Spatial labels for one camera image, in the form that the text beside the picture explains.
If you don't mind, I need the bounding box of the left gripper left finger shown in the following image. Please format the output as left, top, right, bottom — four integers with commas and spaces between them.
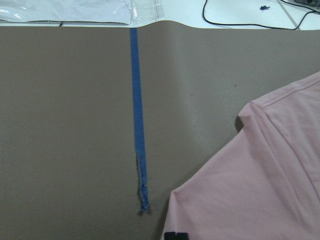
164, 231, 176, 240

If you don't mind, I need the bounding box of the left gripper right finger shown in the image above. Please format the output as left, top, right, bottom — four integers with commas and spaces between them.
176, 232, 189, 240

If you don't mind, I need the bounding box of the pink Snoopy t-shirt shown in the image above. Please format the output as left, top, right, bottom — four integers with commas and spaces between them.
163, 73, 320, 240

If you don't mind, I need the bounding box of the clear plastic bag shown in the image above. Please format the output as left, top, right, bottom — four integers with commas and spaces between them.
0, 0, 165, 27

